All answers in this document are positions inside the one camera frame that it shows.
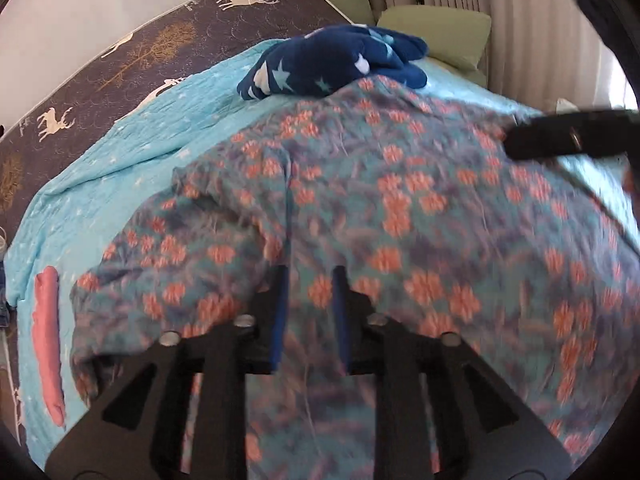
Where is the floral teal orange garment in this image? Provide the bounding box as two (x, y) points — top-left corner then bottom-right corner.
(70, 77), (639, 479)

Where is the white curtain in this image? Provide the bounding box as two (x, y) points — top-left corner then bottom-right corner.
(381, 0), (613, 110)

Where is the pink folded cloth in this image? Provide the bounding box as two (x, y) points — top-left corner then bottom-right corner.
(32, 266), (66, 427)

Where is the green pillow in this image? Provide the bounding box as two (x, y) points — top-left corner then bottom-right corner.
(378, 6), (491, 72)
(329, 0), (376, 25)

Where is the light blue star quilt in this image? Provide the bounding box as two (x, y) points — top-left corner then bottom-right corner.
(6, 47), (639, 477)

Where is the navy star fleece garment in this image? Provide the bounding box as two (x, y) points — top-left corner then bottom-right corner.
(236, 24), (428, 101)

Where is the dark deer pattern mattress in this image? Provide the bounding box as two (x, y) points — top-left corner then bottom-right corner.
(1, 0), (344, 460)

